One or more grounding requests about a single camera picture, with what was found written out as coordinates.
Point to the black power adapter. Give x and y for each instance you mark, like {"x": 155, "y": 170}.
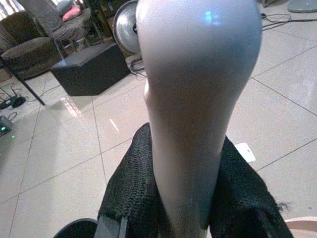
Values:
{"x": 18, "y": 101}

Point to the grey round base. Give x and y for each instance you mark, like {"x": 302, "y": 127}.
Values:
{"x": 303, "y": 6}

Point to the silver standing fan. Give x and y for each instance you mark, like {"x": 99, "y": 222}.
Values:
{"x": 125, "y": 27}

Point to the grey upholstered chair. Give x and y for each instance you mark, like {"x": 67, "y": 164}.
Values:
{"x": 47, "y": 19}

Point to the black cube ottoman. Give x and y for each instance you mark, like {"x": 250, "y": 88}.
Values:
{"x": 91, "y": 72}

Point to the device with green light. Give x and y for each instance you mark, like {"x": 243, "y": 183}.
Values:
{"x": 5, "y": 125}

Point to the brown armchair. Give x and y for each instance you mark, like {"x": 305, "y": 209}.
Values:
{"x": 27, "y": 57}

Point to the broom with blue bristles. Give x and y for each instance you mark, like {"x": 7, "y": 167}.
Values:
{"x": 198, "y": 74}

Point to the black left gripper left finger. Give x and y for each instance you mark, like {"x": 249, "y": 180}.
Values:
{"x": 133, "y": 188}

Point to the grey blue pillow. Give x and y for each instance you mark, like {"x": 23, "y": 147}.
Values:
{"x": 65, "y": 6}

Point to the pink pillow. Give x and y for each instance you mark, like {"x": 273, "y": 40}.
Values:
{"x": 71, "y": 13}

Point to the white paper piece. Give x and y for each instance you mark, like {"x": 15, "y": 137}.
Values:
{"x": 245, "y": 152}

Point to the black furniture leg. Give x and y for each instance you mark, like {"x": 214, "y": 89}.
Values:
{"x": 27, "y": 86}

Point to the black robot foot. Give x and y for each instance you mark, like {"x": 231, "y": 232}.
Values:
{"x": 76, "y": 229}

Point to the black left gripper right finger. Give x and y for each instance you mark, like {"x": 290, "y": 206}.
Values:
{"x": 242, "y": 198}

